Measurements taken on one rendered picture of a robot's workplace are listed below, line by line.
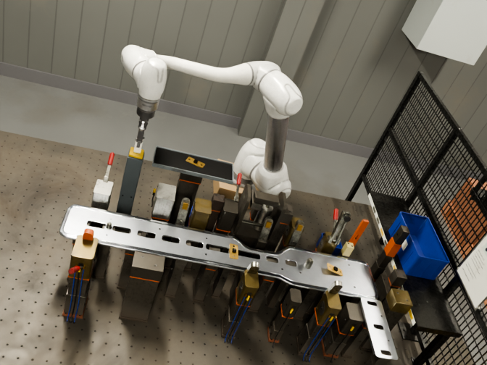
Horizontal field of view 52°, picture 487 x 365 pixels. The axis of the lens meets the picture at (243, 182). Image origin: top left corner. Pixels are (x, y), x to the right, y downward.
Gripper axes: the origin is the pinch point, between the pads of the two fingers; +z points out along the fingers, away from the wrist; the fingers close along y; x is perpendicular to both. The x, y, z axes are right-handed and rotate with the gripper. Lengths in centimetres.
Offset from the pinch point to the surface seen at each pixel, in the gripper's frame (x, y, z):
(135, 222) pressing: 5.9, 28.0, 19.1
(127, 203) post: 0.7, 3.4, 31.2
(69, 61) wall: -76, -229, 91
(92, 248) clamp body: -8, 52, 13
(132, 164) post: -0.4, 3.4, 8.3
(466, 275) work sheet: 150, 39, 0
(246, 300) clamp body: 55, 55, 22
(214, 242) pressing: 40, 30, 19
